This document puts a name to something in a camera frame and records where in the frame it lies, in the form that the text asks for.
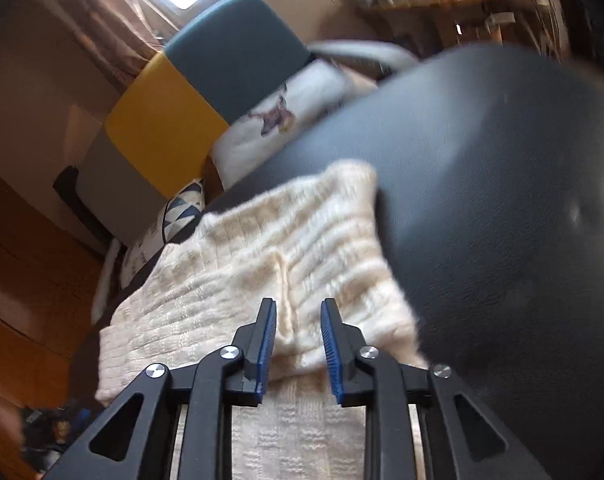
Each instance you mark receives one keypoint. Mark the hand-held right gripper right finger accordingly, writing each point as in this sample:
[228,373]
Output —
[330,355]

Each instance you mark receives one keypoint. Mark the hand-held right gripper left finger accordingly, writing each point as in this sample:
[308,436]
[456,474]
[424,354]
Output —
[267,350]

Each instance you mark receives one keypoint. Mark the white knit sweater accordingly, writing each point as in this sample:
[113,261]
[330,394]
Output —
[282,230]

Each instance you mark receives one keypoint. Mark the triangle pattern pillow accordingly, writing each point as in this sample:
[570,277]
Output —
[182,210]

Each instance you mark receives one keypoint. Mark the black leather bench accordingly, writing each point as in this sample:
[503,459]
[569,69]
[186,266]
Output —
[481,185]

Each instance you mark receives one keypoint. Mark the dark furniture piece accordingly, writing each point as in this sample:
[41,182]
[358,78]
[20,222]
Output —
[77,200]

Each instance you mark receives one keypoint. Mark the grey yellow teal sofa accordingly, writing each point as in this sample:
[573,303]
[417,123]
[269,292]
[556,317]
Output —
[167,110]

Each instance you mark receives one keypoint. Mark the deer print pillow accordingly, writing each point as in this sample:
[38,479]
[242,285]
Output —
[302,85]

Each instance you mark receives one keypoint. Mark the brown curtain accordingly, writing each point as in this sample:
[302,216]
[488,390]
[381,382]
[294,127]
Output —
[112,25]

